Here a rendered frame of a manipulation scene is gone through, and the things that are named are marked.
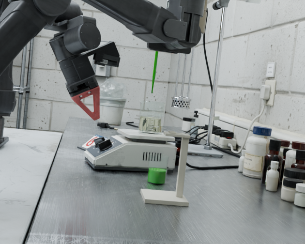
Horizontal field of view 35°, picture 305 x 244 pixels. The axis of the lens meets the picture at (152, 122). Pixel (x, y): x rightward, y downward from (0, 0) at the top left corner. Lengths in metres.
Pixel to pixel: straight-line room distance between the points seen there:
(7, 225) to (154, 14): 0.47
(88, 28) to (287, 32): 0.78
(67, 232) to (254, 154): 0.69
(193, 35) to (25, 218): 0.51
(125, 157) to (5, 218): 0.47
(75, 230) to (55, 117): 2.97
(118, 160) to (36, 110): 2.54
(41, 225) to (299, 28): 1.09
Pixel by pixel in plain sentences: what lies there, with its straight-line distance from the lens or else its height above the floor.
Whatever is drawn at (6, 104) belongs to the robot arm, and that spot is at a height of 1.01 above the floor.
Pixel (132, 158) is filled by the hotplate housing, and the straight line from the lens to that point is 1.15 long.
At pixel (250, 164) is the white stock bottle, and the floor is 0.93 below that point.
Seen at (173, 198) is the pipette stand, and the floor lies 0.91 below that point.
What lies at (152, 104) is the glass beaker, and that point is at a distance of 1.17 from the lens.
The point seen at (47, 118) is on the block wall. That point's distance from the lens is 3.65.
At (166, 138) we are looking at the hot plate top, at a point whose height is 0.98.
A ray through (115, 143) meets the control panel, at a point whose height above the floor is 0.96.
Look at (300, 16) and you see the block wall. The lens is 1.58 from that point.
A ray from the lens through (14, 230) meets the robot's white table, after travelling 0.69.
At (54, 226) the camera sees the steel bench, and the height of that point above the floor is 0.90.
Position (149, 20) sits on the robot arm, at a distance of 0.94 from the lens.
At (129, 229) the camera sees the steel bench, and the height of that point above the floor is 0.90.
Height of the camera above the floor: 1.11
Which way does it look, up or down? 5 degrees down
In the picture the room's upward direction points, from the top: 6 degrees clockwise
